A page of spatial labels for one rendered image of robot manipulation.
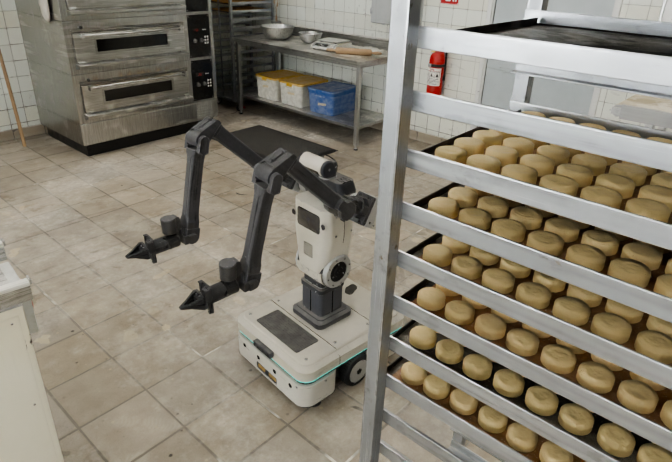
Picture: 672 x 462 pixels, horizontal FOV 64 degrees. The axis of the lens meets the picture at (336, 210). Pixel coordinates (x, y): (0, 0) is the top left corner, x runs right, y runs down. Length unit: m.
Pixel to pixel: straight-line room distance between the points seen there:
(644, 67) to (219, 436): 2.09
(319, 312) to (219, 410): 0.59
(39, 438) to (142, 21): 4.14
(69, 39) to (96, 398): 3.36
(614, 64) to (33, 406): 1.83
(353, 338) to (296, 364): 0.29
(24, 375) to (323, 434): 1.14
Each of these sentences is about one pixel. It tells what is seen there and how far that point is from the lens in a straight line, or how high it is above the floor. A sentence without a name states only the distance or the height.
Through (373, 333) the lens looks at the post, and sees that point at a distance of 0.99.
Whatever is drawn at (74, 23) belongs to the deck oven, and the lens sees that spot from 5.26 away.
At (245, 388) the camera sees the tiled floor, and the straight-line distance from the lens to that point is 2.59.
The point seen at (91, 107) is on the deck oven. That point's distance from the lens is 5.37.
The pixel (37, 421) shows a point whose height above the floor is 0.41.
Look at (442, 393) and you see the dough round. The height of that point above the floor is 1.06.
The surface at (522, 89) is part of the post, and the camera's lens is 1.20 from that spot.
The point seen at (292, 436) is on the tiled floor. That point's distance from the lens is 2.39.
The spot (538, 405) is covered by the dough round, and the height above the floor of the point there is 1.15.
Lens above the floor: 1.78
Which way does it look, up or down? 26 degrees down
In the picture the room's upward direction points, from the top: 2 degrees clockwise
